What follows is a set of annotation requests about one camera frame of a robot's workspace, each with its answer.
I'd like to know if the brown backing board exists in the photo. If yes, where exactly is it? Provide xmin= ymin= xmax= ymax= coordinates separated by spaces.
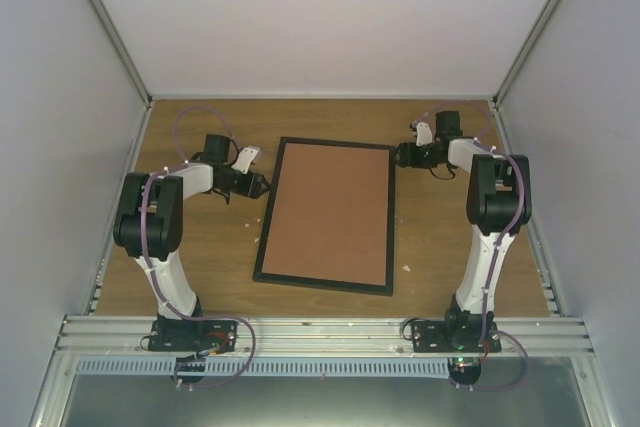
xmin=259 ymin=142 xmax=390 ymax=288

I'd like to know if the black picture frame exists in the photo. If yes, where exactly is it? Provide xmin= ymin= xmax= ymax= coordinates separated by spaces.
xmin=251 ymin=135 xmax=397 ymax=297

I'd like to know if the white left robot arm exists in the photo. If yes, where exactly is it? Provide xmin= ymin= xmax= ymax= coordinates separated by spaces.
xmin=113 ymin=134 xmax=270 ymax=351

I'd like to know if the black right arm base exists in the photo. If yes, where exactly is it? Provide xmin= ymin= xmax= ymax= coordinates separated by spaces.
xmin=399 ymin=316 xmax=502 ymax=354

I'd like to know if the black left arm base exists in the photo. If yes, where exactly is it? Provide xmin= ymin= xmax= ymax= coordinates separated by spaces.
xmin=140 ymin=316 xmax=238 ymax=355

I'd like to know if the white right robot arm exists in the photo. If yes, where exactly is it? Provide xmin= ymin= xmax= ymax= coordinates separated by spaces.
xmin=396 ymin=111 xmax=532 ymax=352

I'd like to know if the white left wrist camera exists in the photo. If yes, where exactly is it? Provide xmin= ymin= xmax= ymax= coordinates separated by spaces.
xmin=231 ymin=146 xmax=262 ymax=174

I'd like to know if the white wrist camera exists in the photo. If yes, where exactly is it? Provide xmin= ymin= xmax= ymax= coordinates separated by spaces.
xmin=231 ymin=146 xmax=262 ymax=174
xmin=409 ymin=120 xmax=433 ymax=147

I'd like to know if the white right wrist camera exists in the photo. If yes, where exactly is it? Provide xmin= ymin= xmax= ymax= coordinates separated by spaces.
xmin=409 ymin=120 xmax=433 ymax=147

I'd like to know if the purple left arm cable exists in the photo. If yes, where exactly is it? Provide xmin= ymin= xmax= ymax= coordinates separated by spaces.
xmin=139 ymin=105 xmax=257 ymax=391

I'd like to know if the aluminium enclosure frame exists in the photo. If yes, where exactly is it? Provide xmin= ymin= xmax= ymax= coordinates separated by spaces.
xmin=29 ymin=0 xmax=640 ymax=427

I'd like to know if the aluminium mounting rail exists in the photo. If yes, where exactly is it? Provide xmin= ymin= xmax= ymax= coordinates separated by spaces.
xmin=55 ymin=315 xmax=594 ymax=357

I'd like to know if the grey slotted cable duct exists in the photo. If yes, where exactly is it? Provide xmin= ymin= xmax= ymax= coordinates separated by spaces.
xmin=76 ymin=356 xmax=449 ymax=379

